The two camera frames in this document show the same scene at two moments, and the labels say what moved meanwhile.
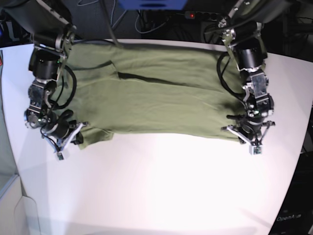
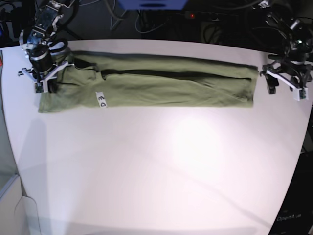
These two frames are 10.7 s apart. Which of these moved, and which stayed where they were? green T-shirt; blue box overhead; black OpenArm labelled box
Moved: green T-shirt
Stayed: blue box overhead; black OpenArm labelled box
